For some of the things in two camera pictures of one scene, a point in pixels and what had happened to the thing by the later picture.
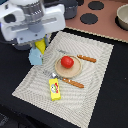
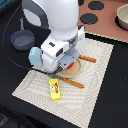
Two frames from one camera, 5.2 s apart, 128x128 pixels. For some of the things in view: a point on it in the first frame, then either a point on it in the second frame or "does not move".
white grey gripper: (30, 22) -> (59, 51)
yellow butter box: (54, 89) does not move
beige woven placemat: (68, 82) does not move
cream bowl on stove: (122, 17) does not move
